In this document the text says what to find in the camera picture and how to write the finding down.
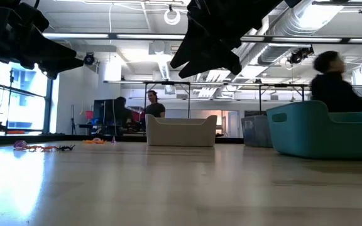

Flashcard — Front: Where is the black computer monitor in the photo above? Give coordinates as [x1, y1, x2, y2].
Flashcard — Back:
[92, 99, 119, 127]

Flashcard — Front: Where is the black plastic spider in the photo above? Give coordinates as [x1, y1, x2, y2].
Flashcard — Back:
[54, 144, 76, 153]

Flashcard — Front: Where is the black ceiling spotlight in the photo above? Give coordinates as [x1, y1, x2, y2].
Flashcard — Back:
[287, 46, 315, 66]
[83, 52, 96, 66]

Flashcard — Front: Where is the white ceiling duct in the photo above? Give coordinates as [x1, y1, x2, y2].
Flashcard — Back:
[148, 40, 173, 81]

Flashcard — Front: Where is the person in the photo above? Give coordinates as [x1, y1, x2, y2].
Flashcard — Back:
[145, 90, 167, 119]
[309, 50, 362, 113]
[114, 96, 132, 126]

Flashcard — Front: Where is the grey translucent plastic bin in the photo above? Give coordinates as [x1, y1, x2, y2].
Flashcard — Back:
[241, 114, 275, 149]

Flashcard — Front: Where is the black tripod stand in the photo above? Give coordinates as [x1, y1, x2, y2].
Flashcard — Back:
[70, 104, 77, 136]

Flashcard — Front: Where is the white plastic bin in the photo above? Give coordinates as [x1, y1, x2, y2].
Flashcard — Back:
[145, 114, 218, 148]

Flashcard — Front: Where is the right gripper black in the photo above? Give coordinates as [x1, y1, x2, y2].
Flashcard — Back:
[169, 0, 283, 80]

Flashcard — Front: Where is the teal plastic bin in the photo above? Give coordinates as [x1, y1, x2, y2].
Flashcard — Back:
[266, 100, 362, 161]

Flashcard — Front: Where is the dark background desk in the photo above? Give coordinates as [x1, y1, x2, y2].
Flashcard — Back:
[79, 124, 147, 136]

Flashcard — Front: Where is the black background table frame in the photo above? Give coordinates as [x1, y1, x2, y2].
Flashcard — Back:
[143, 80, 192, 119]
[258, 83, 305, 116]

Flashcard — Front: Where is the white cable coil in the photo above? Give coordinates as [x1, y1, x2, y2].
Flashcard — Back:
[163, 8, 182, 26]

